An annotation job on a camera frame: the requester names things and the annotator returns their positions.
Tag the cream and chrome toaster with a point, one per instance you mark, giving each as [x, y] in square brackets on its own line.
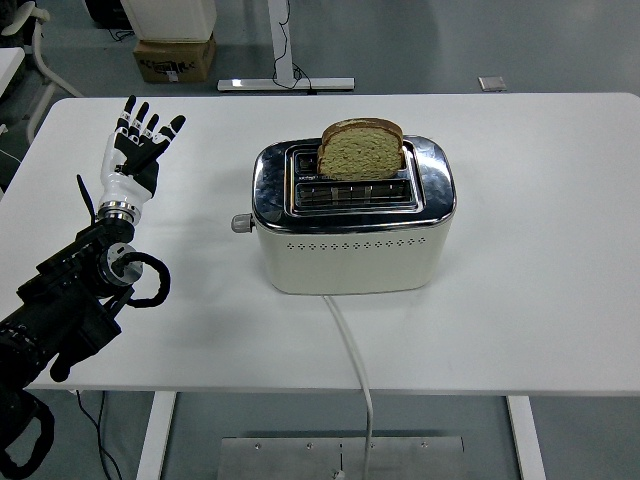
[350, 265]

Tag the brown bread slice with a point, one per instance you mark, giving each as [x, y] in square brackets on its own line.
[360, 155]

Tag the large white box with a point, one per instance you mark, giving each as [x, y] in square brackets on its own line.
[170, 20]

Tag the small white side table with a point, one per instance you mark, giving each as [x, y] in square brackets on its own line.
[7, 62]

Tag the white desk stand with foot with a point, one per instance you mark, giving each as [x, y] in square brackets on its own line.
[265, 84]

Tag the grey square floor plate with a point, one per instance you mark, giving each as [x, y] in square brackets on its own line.
[492, 83]

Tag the black object on floor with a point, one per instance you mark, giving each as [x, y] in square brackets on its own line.
[105, 12]

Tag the white table leg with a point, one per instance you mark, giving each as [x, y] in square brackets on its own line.
[155, 435]
[525, 435]

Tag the brown cardboard box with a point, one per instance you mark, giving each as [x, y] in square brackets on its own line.
[175, 62]

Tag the grey metal plate with screws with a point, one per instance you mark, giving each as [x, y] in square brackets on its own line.
[280, 460]

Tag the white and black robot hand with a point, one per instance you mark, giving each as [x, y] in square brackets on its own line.
[122, 187]

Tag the white chair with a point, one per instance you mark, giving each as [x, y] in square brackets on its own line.
[37, 50]

